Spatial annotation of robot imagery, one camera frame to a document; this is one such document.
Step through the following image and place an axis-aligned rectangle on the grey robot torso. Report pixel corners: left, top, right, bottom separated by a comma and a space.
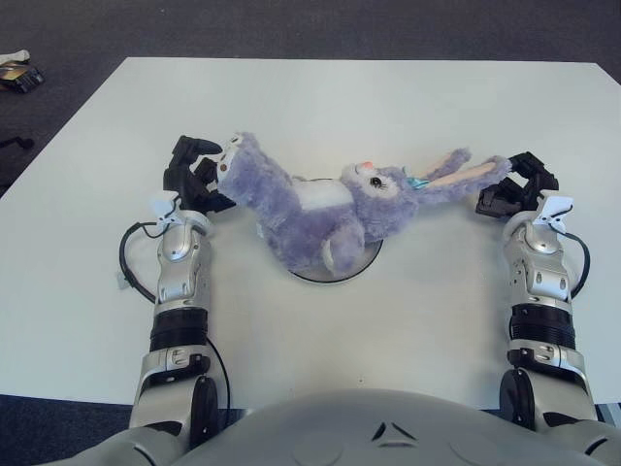
172, 387, 596, 466

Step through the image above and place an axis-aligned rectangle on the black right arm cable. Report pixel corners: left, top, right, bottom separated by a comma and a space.
565, 231, 592, 298

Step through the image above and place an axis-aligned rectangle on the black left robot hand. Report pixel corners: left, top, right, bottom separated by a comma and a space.
162, 135, 237, 215

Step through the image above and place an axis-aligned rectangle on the white plate with black rim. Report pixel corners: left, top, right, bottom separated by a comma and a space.
289, 240, 383, 283

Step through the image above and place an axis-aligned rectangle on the purple plush bunny doll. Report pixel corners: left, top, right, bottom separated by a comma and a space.
216, 130, 513, 273

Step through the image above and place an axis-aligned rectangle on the white right wrist sensor box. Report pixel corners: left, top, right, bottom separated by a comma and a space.
531, 195, 574, 235

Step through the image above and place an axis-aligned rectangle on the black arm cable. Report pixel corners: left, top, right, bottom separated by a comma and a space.
118, 220, 232, 414
565, 231, 592, 298

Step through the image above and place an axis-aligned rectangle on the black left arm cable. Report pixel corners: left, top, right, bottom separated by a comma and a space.
118, 220, 232, 414

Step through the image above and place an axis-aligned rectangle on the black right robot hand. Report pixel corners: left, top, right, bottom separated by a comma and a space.
474, 151, 559, 222

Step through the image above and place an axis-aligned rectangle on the black and yellow box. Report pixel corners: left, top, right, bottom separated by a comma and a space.
0, 62, 46, 94

